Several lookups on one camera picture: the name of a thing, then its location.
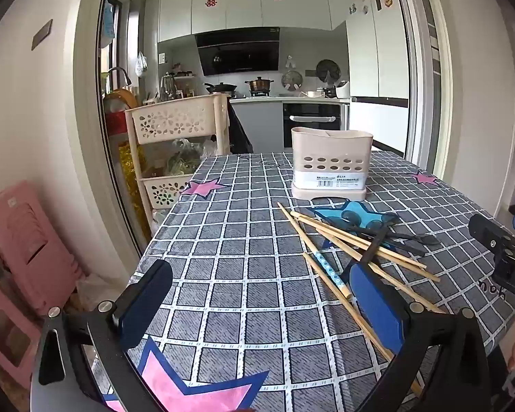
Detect blue hanging cloth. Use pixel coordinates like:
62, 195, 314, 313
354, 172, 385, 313
103, 0, 116, 48

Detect gold tinsel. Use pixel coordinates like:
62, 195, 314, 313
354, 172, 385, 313
119, 141, 151, 228

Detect white refrigerator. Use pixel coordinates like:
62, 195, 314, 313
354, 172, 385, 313
345, 0, 410, 155

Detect kitchen faucet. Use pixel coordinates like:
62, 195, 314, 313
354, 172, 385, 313
107, 67, 132, 95

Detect black wok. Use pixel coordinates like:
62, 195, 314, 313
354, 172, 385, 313
204, 81, 238, 94

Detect red plastic basket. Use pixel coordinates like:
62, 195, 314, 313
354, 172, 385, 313
104, 109, 129, 136

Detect orange round board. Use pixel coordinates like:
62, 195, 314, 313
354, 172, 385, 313
104, 89, 139, 112

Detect round dark pan lid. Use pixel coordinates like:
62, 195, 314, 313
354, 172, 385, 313
316, 59, 341, 84

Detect beige plastic utensil holder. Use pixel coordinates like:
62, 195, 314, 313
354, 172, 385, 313
291, 126, 374, 202

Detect black garbage bag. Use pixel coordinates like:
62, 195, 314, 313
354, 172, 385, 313
227, 103, 254, 154

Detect pink plastic stool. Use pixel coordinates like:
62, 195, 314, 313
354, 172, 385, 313
0, 180, 87, 316
0, 283, 41, 391

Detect black range hood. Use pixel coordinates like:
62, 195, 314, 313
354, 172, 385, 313
195, 27, 282, 77

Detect white wall cabinets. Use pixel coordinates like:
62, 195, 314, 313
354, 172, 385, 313
158, 0, 348, 44

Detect grey checkered star tablecloth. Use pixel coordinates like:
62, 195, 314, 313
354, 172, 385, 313
92, 151, 515, 412

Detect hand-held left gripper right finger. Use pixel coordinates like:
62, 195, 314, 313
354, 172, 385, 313
347, 261, 492, 412

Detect black built-in oven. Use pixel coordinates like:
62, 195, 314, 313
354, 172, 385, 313
282, 103, 342, 131

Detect beige plastic storage cart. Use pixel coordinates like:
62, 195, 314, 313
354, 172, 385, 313
124, 94, 232, 232

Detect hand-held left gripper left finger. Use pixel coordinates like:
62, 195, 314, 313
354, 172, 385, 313
30, 260, 174, 389

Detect copper cooking pot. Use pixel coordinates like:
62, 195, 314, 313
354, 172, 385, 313
245, 76, 274, 93

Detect black spoon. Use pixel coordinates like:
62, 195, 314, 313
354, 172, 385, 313
365, 219, 427, 256
360, 212, 401, 263
360, 228, 442, 246
340, 210, 396, 241

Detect grey wall switch panel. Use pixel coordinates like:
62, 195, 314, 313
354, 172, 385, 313
31, 19, 53, 50

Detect bag of green vegetables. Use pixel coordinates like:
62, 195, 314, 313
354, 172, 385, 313
165, 137, 217, 176

